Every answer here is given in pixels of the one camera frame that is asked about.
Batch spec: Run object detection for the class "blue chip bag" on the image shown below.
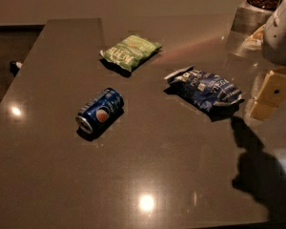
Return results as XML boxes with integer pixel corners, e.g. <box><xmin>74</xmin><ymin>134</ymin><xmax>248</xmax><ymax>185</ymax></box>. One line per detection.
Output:
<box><xmin>165</xmin><ymin>66</ymin><xmax>242</xmax><ymax>112</ymax></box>

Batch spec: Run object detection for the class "jar of coffee beans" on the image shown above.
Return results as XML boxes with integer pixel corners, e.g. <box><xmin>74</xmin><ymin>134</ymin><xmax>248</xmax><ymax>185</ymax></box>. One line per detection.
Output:
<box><xmin>226</xmin><ymin>0</ymin><xmax>283</xmax><ymax>55</ymax></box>

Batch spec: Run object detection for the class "blue pepsi can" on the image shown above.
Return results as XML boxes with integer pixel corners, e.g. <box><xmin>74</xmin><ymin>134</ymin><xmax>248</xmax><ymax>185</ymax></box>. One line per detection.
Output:
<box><xmin>75</xmin><ymin>88</ymin><xmax>124</xmax><ymax>135</ymax></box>

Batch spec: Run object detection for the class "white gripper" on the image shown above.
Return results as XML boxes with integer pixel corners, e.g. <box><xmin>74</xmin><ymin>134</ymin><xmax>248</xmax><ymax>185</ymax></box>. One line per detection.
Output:
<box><xmin>248</xmin><ymin>0</ymin><xmax>286</xmax><ymax>120</ymax></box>

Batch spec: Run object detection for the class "green chip bag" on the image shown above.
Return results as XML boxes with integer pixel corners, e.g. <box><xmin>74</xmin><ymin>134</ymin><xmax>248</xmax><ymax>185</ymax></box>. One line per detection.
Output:
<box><xmin>100</xmin><ymin>34</ymin><xmax>162</xmax><ymax>73</ymax></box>

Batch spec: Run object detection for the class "small black white object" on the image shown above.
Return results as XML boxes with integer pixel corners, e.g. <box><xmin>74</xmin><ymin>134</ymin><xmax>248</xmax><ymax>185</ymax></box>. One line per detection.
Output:
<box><xmin>10</xmin><ymin>61</ymin><xmax>23</xmax><ymax>75</ymax></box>

